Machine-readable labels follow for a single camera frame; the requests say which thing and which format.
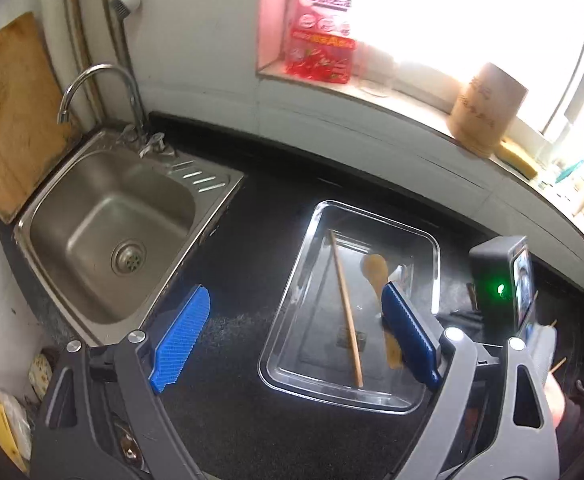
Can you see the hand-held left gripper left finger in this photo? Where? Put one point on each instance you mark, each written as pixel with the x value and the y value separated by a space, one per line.
pixel 182 340

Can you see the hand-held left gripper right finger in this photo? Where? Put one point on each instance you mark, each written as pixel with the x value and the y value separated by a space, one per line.
pixel 409 340

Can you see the plain wooden chopstick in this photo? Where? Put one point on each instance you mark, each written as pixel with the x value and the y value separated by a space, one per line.
pixel 344 305

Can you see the wooden spoon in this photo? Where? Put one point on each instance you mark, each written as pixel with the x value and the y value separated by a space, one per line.
pixel 376 270

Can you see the clear plastic tray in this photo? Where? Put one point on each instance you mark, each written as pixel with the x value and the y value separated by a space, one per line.
pixel 302 320

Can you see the yellow sponge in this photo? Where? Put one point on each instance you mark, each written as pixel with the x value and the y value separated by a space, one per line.
pixel 517 160

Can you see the patterned small dish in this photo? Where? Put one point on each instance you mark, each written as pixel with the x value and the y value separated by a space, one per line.
pixel 40 375

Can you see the stainless steel sink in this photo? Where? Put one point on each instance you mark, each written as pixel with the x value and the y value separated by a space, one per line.
pixel 97 220

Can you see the bamboo utensil holder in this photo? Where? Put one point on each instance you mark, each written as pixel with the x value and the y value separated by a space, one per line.
pixel 484 110

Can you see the chrome faucet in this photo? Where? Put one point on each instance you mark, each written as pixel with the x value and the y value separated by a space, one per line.
pixel 154 146

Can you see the clear glass jar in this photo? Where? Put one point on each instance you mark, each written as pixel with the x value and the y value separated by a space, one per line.
pixel 377 85

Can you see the wooden cutting board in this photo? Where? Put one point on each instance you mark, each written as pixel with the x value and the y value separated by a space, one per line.
pixel 12 120

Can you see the red detergent refill bag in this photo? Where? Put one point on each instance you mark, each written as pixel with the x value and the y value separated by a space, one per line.
pixel 319 35

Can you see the white pipe fitting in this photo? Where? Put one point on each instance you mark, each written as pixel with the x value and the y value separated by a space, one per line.
pixel 124 2

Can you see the wall pipe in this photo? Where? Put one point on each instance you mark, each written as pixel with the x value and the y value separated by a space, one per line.
pixel 74 25

